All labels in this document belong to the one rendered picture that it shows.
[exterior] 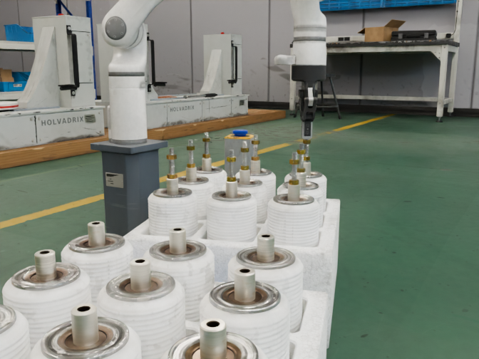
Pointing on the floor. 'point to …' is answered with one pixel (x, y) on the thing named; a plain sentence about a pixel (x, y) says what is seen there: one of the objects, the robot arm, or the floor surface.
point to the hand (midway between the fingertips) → (306, 129)
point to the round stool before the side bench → (323, 98)
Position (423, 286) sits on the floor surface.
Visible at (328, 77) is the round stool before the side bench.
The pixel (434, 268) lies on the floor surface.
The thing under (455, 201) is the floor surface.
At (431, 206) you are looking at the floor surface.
